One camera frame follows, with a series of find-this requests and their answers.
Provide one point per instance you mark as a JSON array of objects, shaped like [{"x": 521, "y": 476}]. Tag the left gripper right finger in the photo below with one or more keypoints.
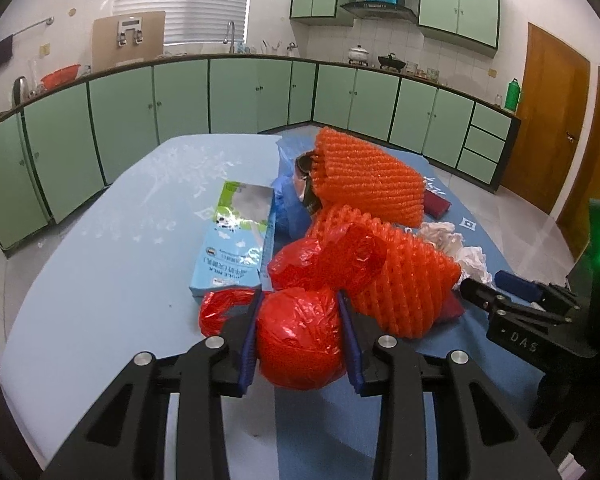
[{"x": 365, "y": 359}]

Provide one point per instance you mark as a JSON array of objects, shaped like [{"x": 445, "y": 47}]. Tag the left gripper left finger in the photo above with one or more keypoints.
[{"x": 123, "y": 434}]

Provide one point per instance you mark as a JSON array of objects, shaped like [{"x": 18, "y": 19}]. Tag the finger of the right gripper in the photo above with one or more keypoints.
[
  {"x": 550, "y": 297},
  {"x": 491, "y": 301}
]

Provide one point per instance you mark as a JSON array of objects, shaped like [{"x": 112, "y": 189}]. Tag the white tissue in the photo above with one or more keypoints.
[{"x": 471, "y": 259}]

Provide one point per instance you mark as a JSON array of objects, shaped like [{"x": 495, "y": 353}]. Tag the dark red small packet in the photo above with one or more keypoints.
[{"x": 435, "y": 206}]

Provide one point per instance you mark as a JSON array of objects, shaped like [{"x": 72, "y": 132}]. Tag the red plastic bag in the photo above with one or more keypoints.
[{"x": 298, "y": 328}]

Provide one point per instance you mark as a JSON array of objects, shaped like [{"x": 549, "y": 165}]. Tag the orange foam fruit net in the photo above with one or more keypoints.
[{"x": 349, "y": 171}]

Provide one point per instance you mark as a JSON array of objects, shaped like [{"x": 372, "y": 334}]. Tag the green lower kitchen cabinets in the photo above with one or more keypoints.
[{"x": 62, "y": 148}]

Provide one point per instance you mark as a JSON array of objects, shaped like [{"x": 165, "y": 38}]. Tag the brown wooden door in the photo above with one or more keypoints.
[
  {"x": 573, "y": 220},
  {"x": 553, "y": 101}
]

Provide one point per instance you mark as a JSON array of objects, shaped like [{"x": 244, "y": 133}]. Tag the blue patterned tablecloth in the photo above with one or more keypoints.
[{"x": 332, "y": 433}]

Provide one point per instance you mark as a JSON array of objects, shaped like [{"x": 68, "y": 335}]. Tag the green thermos bottle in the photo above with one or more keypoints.
[{"x": 512, "y": 97}]

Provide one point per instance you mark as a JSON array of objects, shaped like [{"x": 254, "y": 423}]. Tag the blue milk carton box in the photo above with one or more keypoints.
[{"x": 238, "y": 241}]

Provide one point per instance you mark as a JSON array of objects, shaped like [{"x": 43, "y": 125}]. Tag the blue plastic glove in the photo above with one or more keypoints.
[{"x": 292, "y": 216}]

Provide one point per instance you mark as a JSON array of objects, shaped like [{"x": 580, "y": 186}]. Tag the black wok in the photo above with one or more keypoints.
[{"x": 390, "y": 62}]

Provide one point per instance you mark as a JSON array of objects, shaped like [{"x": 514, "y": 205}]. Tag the white cooking pot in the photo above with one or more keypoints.
[{"x": 358, "y": 56}]

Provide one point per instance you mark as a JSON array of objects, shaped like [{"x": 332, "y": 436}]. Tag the range hood with blue box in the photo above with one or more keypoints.
[{"x": 396, "y": 10}]

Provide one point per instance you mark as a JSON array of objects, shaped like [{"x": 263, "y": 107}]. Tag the red plastic basin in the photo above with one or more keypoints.
[{"x": 60, "y": 77}]

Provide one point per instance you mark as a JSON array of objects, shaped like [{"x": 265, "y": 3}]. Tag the chrome sink faucet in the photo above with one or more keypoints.
[{"x": 230, "y": 37}]

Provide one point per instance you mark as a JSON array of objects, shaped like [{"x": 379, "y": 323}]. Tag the brown cardboard box on counter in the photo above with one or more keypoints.
[{"x": 126, "y": 39}]

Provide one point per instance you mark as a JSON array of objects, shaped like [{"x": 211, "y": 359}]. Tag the dark hanging towel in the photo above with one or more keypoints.
[{"x": 6, "y": 50}]

